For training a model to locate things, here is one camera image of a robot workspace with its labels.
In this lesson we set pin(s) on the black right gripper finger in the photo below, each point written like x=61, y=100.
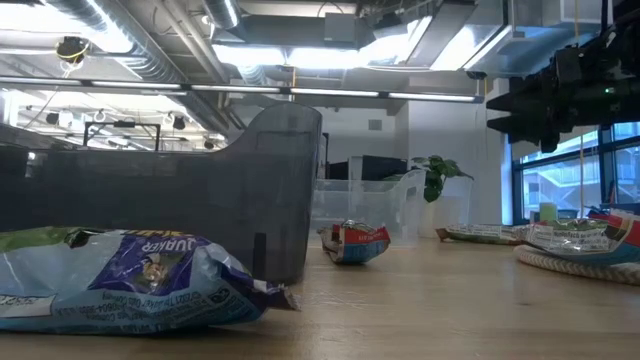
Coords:
x=517, y=102
x=525, y=131

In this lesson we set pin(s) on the green granola bar white label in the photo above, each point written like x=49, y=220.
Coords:
x=480, y=232

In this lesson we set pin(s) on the white packet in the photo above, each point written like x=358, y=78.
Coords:
x=565, y=237

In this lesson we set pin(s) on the white red snack bag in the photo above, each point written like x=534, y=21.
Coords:
x=625, y=232

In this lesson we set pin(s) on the red and blue granola bar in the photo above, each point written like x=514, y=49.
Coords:
x=357, y=245

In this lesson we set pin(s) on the blue purple Quaker granola bar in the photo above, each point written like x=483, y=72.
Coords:
x=150, y=280

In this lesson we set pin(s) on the green cup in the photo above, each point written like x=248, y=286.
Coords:
x=548, y=212

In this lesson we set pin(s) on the green leafy plant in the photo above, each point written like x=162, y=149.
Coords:
x=435, y=175

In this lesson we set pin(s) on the white plant pot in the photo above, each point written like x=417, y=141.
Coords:
x=452, y=212

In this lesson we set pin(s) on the round woven white mat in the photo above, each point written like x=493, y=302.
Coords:
x=575, y=271

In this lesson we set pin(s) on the black monitor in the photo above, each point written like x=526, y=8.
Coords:
x=372, y=167

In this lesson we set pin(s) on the clear plastic bin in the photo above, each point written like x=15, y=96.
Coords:
x=365, y=205

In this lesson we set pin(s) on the long linear ceiling light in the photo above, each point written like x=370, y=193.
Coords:
x=235, y=89

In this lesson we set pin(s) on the grey translucent plastic bin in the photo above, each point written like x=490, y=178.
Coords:
x=200, y=190

